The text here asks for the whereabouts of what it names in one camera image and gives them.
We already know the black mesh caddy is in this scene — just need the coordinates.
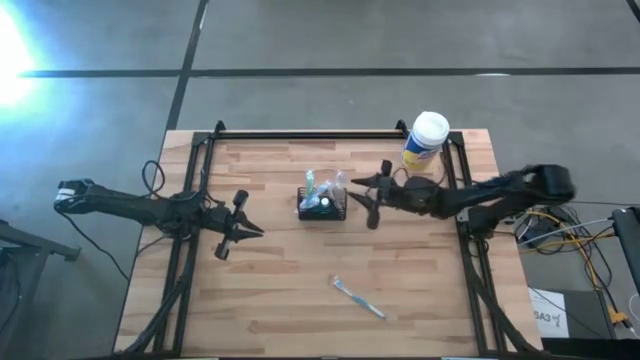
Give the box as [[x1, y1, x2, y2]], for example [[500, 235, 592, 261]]
[[296, 186, 349, 222]]

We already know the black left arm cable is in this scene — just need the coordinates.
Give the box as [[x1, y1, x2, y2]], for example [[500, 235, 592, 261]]
[[141, 159, 167, 200]]

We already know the blue yellow wipes canister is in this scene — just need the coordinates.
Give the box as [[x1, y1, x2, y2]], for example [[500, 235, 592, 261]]
[[401, 110, 451, 173]]

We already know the dark metal stand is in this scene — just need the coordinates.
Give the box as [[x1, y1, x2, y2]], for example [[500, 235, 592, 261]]
[[0, 219, 81, 360]]

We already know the black power box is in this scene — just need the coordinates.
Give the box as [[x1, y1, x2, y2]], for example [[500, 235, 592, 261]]
[[519, 203, 571, 241]]

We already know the blue white toothbrush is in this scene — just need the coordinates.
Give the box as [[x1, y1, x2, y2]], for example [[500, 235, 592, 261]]
[[332, 275, 388, 321]]

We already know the yellow connector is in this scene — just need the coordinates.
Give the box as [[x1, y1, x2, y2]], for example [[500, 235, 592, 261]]
[[607, 305, 630, 329]]

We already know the black aluminium table frame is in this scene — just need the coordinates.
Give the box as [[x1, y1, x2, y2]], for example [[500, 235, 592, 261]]
[[122, 119, 544, 357]]

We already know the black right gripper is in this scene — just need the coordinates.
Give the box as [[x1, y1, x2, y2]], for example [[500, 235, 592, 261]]
[[348, 159, 409, 230]]

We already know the yellow cable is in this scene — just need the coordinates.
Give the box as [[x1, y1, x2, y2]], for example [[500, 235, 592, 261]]
[[519, 209, 617, 312]]

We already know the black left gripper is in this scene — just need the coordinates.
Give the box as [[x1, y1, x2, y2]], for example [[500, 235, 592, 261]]
[[207, 189, 265, 261]]

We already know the black cylindrical post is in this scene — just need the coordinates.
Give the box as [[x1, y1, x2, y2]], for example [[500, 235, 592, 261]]
[[610, 206, 640, 296]]

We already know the black flat case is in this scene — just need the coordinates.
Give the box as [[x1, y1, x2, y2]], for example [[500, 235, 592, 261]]
[[562, 288, 617, 341]]

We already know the white cable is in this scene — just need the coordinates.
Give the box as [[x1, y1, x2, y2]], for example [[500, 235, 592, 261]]
[[517, 217, 614, 249]]

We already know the white paper sheet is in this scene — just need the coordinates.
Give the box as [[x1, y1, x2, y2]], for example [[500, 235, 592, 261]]
[[527, 286, 571, 339]]

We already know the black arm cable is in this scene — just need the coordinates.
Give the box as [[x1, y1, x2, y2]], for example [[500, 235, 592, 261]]
[[392, 152, 449, 189], [141, 159, 167, 200]]

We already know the thin black cable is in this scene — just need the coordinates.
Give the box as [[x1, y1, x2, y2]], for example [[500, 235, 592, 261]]
[[54, 209, 131, 282]]

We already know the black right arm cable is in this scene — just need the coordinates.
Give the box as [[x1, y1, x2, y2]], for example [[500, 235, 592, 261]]
[[392, 152, 449, 189]]

